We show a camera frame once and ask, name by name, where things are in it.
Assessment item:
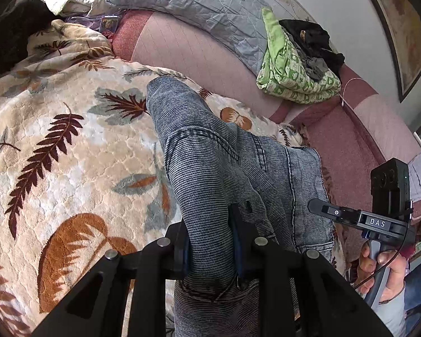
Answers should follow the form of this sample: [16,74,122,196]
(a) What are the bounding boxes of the purple printed packet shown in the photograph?
[65,15,120,35]

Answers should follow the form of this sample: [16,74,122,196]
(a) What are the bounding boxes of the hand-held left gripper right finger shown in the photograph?
[228,204,393,337]

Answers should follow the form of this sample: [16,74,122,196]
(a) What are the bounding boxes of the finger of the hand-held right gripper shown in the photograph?
[308,199,362,226]

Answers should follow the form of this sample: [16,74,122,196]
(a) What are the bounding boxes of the grey quilted blanket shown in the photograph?
[105,0,288,76]

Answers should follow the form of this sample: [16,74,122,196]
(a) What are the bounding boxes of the dark cloth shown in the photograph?
[0,0,58,85]

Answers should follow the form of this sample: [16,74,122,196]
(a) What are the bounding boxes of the blue striped denim pants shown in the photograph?
[145,75,337,337]

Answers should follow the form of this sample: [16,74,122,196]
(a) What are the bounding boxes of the grey garment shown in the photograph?
[300,54,328,81]

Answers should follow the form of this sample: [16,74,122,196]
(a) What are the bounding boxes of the black cable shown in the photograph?
[351,207,415,288]

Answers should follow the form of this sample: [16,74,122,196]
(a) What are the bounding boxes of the person's right forearm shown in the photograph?
[379,286,409,337]

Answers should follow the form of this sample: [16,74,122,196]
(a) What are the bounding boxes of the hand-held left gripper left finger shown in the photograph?
[31,222,192,337]

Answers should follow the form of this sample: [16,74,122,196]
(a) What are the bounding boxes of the pink sofa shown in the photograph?
[110,9,421,264]

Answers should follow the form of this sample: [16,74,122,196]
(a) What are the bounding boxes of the person's leg in jeans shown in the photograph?
[403,263,421,320]

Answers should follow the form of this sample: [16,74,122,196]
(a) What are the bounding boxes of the green patterned cloth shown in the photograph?
[256,7,342,105]

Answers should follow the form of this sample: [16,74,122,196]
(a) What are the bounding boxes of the person's right hand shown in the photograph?
[357,244,408,304]

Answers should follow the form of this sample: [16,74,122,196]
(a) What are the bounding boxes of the framed wall picture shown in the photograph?
[353,0,421,103]

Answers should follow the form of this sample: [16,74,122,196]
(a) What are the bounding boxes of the leaf print fleece blanket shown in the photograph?
[0,17,323,337]

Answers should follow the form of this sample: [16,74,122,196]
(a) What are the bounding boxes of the black garment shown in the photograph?
[279,18,346,74]

